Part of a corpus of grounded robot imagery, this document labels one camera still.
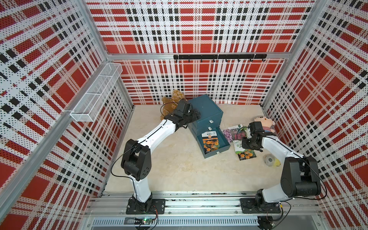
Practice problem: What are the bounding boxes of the teal drawer cabinet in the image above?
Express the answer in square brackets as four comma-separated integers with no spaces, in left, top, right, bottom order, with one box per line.
[188,94,223,139]

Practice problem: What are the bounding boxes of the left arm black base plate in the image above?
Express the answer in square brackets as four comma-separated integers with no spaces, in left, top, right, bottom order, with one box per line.
[126,197,166,215]

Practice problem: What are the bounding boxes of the white wire mesh basket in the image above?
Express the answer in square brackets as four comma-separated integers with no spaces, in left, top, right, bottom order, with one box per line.
[71,63,122,122]

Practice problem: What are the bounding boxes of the pink plush doll blue body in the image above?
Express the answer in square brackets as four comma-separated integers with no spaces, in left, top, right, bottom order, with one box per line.
[254,117,275,133]

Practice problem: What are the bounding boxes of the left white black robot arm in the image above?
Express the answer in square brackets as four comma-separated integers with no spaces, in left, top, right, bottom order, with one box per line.
[121,99,200,203]

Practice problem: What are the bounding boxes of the green circuit board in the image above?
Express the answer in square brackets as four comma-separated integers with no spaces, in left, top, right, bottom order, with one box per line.
[134,218,155,225]

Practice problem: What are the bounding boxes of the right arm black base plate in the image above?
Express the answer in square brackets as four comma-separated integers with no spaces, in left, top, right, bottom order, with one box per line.
[240,198,281,214]

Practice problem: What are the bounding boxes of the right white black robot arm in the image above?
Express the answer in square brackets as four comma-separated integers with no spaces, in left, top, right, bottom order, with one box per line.
[241,121,322,204]

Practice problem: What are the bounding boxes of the black hook rail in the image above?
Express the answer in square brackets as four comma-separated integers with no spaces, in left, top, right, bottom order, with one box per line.
[173,54,267,61]

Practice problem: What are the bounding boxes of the grey yellow small plush toy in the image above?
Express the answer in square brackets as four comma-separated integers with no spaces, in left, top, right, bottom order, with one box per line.
[264,154,281,167]

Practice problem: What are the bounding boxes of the green white seed bag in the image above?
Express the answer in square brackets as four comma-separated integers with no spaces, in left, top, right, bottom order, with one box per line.
[228,124,243,130]

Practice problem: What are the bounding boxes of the dark green seed bag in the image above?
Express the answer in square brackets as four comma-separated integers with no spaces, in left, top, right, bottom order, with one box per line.
[236,126,251,140]

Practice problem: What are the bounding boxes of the orange marigold seed bag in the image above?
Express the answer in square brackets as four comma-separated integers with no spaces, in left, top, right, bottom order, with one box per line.
[233,140,256,161]
[201,131,220,154]

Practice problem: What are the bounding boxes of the teal bottom drawer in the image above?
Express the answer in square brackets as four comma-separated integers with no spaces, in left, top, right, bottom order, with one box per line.
[196,127,230,159]

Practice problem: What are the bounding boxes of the brown teddy bear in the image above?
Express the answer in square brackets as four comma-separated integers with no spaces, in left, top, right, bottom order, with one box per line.
[160,90,185,120]

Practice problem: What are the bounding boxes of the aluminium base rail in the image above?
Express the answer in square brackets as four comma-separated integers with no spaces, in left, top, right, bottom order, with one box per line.
[81,192,328,230]

